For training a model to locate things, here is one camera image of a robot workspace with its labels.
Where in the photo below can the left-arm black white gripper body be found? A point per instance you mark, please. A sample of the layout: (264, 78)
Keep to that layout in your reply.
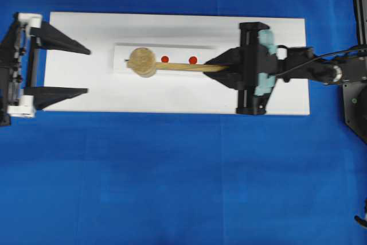
(14, 101)

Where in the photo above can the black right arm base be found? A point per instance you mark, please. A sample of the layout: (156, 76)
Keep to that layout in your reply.
(354, 92)

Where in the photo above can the wooden mallet hammer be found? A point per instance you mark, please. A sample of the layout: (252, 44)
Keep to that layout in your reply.
(144, 63)

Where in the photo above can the large white foam board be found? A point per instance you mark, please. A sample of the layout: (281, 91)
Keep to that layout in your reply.
(112, 87)

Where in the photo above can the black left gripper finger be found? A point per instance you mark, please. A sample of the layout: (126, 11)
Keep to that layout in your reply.
(50, 38)
(47, 96)

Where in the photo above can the right-arm black gripper body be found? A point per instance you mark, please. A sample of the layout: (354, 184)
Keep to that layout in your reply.
(247, 102)

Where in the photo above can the blue table cloth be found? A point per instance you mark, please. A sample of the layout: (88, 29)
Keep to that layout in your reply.
(109, 178)

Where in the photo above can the black left arm base block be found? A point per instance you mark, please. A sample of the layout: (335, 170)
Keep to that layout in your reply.
(5, 120)

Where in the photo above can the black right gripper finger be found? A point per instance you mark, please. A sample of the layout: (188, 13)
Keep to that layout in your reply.
(232, 80)
(230, 57)

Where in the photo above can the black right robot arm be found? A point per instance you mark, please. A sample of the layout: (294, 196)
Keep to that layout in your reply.
(302, 63)

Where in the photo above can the right wrist camera teal-taped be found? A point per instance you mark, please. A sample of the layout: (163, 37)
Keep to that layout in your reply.
(267, 63)

